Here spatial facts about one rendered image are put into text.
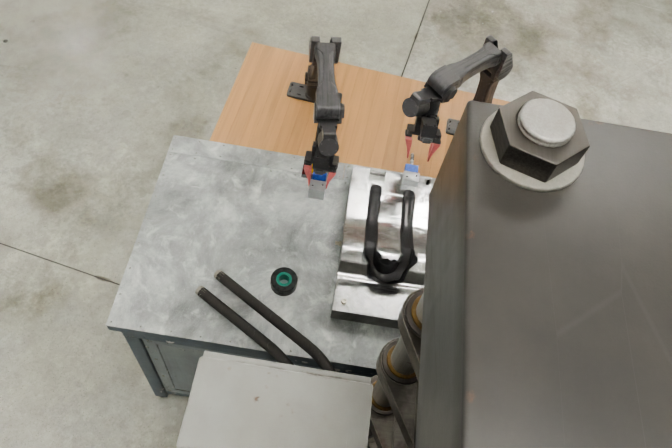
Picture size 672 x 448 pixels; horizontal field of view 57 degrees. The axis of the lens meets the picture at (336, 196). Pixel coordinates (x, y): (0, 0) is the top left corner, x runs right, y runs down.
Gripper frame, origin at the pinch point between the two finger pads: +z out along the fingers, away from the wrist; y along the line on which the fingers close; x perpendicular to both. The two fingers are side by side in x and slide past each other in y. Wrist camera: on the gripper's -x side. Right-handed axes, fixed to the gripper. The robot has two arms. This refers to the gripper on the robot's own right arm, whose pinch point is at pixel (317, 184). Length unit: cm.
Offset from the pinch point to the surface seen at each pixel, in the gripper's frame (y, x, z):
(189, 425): -13, -99, -8
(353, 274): 14.9, -17.6, 18.4
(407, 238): 29.7, -6.7, 9.8
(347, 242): 11.5, -14.5, 9.7
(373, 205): 18.4, 3.7, 6.3
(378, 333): 24.8, -27.3, 30.8
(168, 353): -38, -22, 58
